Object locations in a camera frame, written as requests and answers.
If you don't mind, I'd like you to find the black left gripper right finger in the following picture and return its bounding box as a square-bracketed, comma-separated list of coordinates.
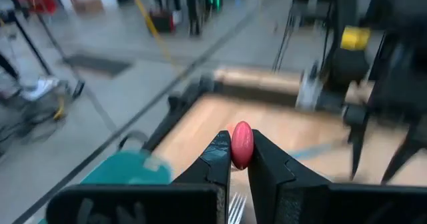
[247, 129, 427, 224]

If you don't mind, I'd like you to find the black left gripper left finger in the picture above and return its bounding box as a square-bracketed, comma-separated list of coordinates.
[45, 129, 233, 224]

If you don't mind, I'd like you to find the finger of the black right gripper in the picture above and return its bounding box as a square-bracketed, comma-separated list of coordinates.
[380, 123, 427, 185]
[346, 112, 371, 181]

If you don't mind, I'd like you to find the red-handled silver fork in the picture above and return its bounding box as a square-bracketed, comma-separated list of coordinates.
[228, 120, 255, 224]

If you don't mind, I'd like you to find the teal plastic bin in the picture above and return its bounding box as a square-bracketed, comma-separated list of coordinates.
[36, 149, 174, 224]

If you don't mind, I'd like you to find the yellow tape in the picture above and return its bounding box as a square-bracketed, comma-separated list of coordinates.
[340, 25, 372, 51]

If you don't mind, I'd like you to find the black mat with hazard stripes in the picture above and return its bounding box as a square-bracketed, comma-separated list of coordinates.
[63, 53, 133, 77]

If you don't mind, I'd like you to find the black box with orange trim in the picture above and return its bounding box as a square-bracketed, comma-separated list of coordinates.
[148, 9, 183, 33]

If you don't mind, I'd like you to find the black computer tower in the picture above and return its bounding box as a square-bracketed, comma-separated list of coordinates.
[185, 0, 224, 37]

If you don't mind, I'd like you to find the black aluminium table frame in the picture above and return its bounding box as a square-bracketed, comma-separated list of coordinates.
[116, 73, 301, 151]

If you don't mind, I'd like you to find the yellow cable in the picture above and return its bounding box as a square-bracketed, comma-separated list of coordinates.
[128, 0, 177, 68]

